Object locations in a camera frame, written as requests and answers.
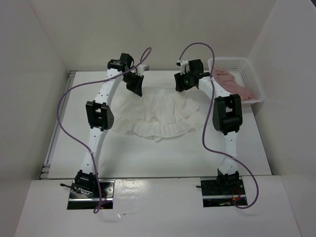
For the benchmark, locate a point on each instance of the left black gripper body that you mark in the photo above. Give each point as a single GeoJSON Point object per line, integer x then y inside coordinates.
{"type": "Point", "coordinates": [133, 76]}

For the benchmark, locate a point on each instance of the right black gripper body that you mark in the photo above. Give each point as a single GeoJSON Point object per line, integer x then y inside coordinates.
{"type": "Point", "coordinates": [184, 80]}

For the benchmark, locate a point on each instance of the white skirt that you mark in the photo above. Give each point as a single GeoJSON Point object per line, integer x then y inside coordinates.
{"type": "Point", "coordinates": [159, 114]}

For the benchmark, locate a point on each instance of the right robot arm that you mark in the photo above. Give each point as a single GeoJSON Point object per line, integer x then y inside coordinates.
{"type": "Point", "coordinates": [225, 111]}

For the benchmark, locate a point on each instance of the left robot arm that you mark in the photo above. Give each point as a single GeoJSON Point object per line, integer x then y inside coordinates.
{"type": "Point", "coordinates": [101, 119]}

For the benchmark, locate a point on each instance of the pink skirt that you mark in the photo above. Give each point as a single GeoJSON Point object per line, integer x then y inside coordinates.
{"type": "Point", "coordinates": [227, 82]}

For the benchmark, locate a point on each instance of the white plastic basket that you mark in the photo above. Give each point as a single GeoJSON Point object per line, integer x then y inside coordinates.
{"type": "Point", "coordinates": [245, 76]}

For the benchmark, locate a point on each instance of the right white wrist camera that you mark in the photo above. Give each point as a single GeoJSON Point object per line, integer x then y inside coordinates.
{"type": "Point", "coordinates": [183, 64]}

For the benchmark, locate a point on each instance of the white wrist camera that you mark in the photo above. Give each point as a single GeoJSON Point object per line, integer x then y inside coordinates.
{"type": "Point", "coordinates": [183, 64]}
{"type": "Point", "coordinates": [141, 69]}

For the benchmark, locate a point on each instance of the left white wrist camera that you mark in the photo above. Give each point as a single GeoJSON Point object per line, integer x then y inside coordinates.
{"type": "Point", "coordinates": [141, 69]}

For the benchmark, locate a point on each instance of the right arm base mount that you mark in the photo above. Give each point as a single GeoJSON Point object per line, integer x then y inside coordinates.
{"type": "Point", "coordinates": [212, 196]}

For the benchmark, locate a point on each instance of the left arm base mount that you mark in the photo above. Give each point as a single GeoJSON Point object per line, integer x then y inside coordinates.
{"type": "Point", "coordinates": [80, 199]}

